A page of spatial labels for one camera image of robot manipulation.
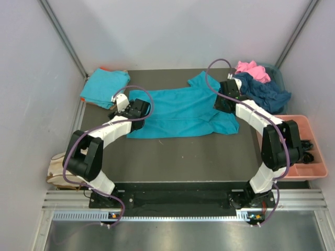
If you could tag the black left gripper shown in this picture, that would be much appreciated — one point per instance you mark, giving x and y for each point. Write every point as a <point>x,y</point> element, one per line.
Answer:
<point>130,105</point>

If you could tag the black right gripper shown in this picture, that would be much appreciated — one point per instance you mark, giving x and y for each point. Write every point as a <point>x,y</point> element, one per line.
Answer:
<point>218,105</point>

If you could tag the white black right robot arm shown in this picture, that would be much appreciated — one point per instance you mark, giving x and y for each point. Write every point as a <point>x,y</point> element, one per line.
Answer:
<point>281,144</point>

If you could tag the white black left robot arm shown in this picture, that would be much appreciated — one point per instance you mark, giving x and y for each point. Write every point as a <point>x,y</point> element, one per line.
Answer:
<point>84,155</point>

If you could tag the pink t shirt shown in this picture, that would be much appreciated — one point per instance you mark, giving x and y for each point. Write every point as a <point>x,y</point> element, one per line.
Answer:
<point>258,72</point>

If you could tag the navy blue t shirt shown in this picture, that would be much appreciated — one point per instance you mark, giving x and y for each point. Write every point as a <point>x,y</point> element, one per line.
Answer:
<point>268,95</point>

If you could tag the teal plastic basket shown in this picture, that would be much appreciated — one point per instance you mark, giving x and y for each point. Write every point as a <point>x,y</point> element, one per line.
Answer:
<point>276,76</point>

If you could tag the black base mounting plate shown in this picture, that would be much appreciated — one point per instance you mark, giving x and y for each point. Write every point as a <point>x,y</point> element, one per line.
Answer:
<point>192,198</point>

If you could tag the beige cloth bag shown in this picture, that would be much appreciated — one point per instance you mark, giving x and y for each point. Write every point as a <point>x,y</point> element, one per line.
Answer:
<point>55,174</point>

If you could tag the pink compartment tray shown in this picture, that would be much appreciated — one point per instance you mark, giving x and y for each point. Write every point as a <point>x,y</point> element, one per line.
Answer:
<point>317,168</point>

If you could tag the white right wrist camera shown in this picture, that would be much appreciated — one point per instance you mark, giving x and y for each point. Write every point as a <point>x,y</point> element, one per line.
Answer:
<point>237,81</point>

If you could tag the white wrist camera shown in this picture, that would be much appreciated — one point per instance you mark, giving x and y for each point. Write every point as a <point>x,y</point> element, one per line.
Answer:
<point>120,102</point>
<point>237,81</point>

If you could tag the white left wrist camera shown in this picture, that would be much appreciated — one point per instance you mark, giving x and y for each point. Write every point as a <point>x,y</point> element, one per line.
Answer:
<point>120,102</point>

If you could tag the white slotted cable duct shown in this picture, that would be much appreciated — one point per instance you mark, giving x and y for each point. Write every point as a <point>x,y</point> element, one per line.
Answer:
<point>105,216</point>

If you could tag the aluminium frame rail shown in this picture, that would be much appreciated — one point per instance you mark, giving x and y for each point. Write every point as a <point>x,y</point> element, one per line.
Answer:
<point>46,7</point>

